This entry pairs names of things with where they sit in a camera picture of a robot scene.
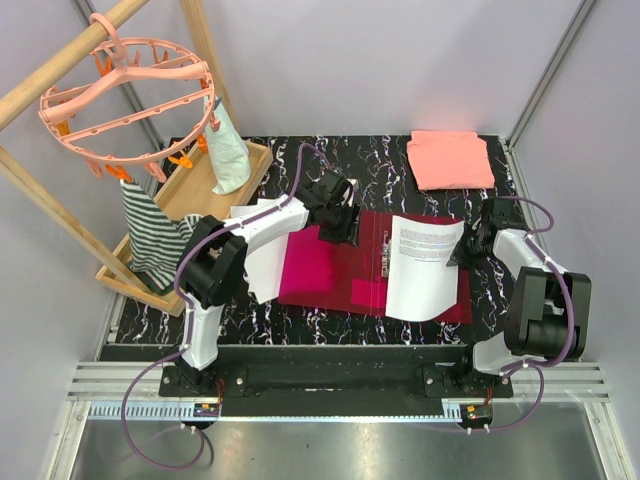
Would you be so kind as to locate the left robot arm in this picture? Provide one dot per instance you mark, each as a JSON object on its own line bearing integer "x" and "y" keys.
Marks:
{"x": 212, "y": 266}

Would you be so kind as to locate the pink round clip hanger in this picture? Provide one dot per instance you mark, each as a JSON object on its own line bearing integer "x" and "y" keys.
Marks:
{"x": 139, "y": 80}

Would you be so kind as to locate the silver folder clip mechanism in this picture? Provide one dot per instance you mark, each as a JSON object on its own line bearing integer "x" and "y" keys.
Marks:
{"x": 385, "y": 254}

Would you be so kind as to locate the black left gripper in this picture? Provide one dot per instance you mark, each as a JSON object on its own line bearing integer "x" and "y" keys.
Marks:
{"x": 349, "y": 231}

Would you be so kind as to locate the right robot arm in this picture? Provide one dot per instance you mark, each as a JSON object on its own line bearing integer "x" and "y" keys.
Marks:
{"x": 547, "y": 317}

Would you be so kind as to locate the white form paper sheet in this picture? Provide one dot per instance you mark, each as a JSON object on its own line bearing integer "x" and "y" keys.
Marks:
{"x": 264, "y": 268}

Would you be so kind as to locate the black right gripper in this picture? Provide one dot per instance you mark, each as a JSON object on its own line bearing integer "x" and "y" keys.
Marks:
{"x": 459, "y": 257}

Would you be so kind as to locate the mint green towel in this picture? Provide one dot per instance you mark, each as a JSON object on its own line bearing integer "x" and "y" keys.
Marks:
{"x": 228, "y": 153}

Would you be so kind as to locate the aluminium corner post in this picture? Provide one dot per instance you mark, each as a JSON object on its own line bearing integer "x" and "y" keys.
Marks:
{"x": 567, "y": 41}

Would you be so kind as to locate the aluminium front rail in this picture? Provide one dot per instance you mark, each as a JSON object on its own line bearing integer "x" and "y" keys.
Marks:
{"x": 113, "y": 391}

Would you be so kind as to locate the folded pink cloth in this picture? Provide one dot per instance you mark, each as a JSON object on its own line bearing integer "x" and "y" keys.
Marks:
{"x": 449, "y": 160}

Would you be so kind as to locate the red plastic clip folder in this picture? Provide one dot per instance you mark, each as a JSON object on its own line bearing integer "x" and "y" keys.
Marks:
{"x": 345, "y": 278}

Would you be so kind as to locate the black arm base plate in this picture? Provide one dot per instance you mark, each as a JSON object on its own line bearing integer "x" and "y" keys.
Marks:
{"x": 336, "y": 382}

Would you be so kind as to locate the white printed paper sheet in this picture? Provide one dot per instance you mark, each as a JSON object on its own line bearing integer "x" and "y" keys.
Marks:
{"x": 421, "y": 284}

